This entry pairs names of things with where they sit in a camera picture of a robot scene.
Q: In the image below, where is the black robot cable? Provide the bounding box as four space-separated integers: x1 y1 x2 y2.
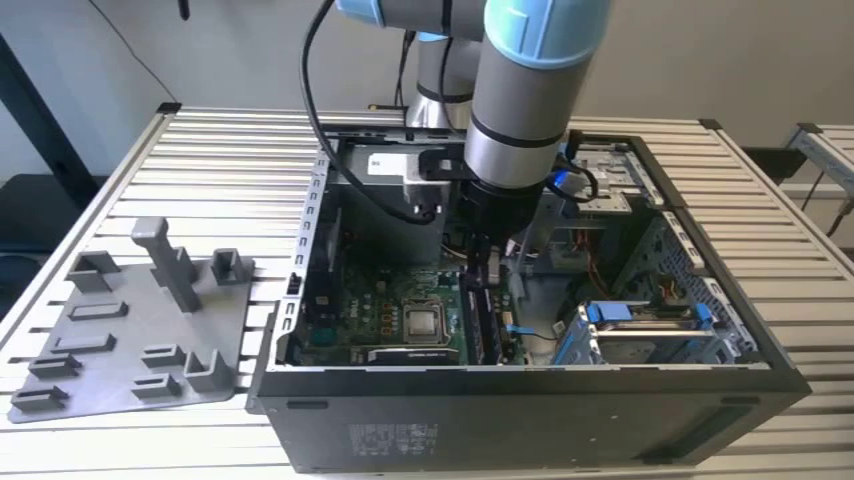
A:
365 27 421 111

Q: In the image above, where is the black box beside table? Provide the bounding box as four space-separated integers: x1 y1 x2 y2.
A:
740 146 810 187

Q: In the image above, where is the black open PC case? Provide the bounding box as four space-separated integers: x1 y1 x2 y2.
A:
243 122 814 475

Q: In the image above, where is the neighbouring metal slat table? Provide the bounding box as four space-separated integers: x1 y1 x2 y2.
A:
780 121 854 201

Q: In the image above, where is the grey metal drive cage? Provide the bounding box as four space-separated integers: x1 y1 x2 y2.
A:
526 142 664 276

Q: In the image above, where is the orange data wire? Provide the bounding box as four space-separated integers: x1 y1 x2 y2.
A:
580 227 613 301

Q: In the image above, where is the grey plastic parts rack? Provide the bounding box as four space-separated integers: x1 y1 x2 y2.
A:
7 216 259 425

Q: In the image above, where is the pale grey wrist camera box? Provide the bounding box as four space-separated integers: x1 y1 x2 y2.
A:
402 149 477 227

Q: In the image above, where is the silver CPU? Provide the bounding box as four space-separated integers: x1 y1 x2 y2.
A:
407 309 443 338

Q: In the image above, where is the green motherboard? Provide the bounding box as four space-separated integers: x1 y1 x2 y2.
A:
293 264 533 366

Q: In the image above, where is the black graphics card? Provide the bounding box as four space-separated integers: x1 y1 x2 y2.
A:
365 346 463 367

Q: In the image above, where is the grey power supply unit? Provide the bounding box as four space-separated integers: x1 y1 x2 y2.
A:
326 144 469 266

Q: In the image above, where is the RAM memory stick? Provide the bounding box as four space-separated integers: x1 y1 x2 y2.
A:
465 294 487 364
482 282 505 364

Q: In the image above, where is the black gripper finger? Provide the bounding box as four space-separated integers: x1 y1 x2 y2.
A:
466 233 503 301

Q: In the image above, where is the hard disk in blue carrier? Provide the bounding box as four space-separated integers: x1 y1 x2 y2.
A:
557 298 733 366

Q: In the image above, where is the thin black wall cable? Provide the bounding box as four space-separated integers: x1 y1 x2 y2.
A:
86 0 182 105

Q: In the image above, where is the thick black camera cable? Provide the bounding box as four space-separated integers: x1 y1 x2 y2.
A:
299 0 443 227

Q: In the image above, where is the black CPU socket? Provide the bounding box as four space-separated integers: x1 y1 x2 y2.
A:
398 297 453 347

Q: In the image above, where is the black slanted frame bar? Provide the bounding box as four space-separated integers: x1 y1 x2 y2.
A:
0 32 102 201

